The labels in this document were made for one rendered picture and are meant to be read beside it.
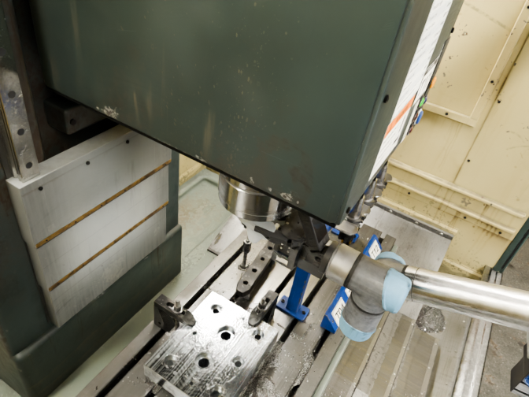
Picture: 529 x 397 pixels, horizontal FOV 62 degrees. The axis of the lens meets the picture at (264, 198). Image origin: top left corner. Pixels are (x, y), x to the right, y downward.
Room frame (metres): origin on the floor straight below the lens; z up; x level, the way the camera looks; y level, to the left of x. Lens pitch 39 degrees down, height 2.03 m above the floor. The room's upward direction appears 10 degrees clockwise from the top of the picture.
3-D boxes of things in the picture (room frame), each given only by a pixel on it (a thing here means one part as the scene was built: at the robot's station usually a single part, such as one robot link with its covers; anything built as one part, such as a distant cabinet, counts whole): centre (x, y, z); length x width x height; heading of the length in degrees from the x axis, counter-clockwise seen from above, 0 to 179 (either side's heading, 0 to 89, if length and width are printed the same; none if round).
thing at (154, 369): (0.65, 0.06, 0.97); 0.29 x 0.23 x 0.05; 155
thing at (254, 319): (0.79, -0.05, 0.97); 0.13 x 0.03 x 0.15; 155
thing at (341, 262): (0.62, -0.17, 1.41); 0.08 x 0.05 x 0.08; 155
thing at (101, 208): (0.89, 0.42, 1.16); 0.48 x 0.05 x 0.51; 155
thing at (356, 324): (0.60, -0.25, 1.31); 0.11 x 0.08 x 0.11; 154
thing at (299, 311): (0.89, -0.15, 1.05); 0.10 x 0.05 x 0.30; 65
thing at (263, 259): (0.99, -0.02, 0.93); 0.26 x 0.05 x 0.06; 160
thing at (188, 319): (0.73, 0.19, 0.97); 0.13 x 0.03 x 0.15; 65
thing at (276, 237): (0.65, -0.04, 1.43); 0.09 x 0.05 x 0.02; 79
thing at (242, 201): (0.70, 0.02, 1.53); 0.16 x 0.16 x 0.12
